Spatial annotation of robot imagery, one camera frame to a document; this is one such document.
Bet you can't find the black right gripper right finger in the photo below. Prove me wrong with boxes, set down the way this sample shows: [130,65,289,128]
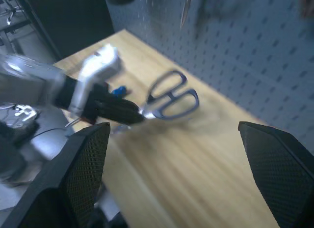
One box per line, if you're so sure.
[238,121,314,228]

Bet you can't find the small blue object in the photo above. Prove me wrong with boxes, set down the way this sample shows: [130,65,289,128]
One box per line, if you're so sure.
[111,85,129,96]

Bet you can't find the black partition panel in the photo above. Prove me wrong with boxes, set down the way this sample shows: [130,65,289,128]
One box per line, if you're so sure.
[21,0,115,63]

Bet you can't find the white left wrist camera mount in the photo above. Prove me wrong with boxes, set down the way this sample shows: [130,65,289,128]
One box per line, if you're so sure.
[68,43,124,116]

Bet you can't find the grey pegboard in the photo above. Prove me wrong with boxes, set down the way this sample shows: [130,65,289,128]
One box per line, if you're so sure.
[105,0,314,154]

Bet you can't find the dark brown hanging object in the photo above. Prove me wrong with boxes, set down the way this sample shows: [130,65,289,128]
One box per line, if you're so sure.
[301,0,314,18]

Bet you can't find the thin black cable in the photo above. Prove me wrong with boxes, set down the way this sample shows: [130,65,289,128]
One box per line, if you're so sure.
[34,127,71,139]

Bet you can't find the metal frame rack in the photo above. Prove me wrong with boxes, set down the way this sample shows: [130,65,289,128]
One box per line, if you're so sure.
[0,0,34,56]

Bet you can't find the grey handled scissors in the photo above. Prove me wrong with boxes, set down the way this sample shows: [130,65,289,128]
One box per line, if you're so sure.
[110,70,200,134]

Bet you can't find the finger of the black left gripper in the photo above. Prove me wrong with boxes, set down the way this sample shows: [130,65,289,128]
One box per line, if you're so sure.
[97,109,146,126]
[98,96,141,114]

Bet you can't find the red handled hanging tool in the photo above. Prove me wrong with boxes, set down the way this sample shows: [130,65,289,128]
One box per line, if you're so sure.
[180,0,210,30]

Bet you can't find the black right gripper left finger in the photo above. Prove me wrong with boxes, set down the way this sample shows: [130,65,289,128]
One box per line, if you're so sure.
[0,122,111,228]

